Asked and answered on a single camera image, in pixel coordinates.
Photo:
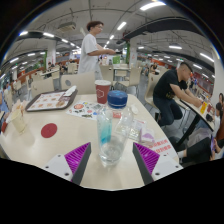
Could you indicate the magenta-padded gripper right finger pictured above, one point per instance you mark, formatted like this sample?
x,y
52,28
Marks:
x,y
147,157

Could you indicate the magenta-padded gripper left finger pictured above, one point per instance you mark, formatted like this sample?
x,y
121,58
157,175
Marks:
x,y
76,157

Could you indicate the clear blue-capped water bottle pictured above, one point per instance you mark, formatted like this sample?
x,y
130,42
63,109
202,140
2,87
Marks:
x,y
112,140

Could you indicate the flat round red coaster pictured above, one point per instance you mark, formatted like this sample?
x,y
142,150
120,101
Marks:
x,y
49,130

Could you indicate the printed sticker sheet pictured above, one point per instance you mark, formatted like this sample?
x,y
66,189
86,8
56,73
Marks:
x,y
83,109

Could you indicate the person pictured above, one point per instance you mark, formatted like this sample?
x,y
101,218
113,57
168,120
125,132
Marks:
x,y
200,150
88,51
168,90

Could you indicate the brown food tray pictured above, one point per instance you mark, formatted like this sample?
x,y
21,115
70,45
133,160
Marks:
x,y
46,101

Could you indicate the crumpled white napkin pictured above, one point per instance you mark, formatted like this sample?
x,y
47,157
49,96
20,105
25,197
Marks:
x,y
70,91

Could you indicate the neighbouring beige table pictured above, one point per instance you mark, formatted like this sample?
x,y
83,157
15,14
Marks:
x,y
196,111

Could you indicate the cream paper cup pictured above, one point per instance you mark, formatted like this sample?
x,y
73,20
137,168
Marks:
x,y
18,121

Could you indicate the red paper cup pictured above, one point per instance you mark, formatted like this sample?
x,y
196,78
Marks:
x,y
102,92

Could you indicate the beige chair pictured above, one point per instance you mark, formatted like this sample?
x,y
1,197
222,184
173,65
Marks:
x,y
41,87
80,83

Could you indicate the ceiling air conditioner unit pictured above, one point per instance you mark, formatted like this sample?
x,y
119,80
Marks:
x,y
66,26

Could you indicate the ceiling lights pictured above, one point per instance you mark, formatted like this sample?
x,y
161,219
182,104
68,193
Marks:
x,y
151,5

